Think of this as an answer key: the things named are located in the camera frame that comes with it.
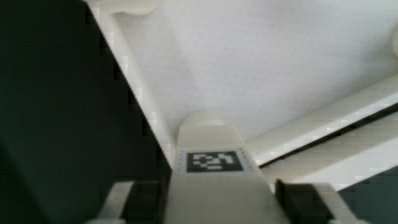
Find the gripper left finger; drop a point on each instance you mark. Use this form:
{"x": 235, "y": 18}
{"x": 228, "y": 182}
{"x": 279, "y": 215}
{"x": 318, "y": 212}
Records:
{"x": 128, "y": 206}

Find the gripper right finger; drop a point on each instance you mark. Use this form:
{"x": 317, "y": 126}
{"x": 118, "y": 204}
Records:
{"x": 313, "y": 204}

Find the white leg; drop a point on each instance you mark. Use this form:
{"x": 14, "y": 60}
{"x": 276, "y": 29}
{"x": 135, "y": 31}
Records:
{"x": 219, "y": 192}

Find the white desk top panel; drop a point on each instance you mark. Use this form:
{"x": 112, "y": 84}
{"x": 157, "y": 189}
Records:
{"x": 279, "y": 62}

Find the white U-shaped fence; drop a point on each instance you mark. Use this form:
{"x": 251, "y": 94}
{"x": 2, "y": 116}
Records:
{"x": 347, "y": 160}

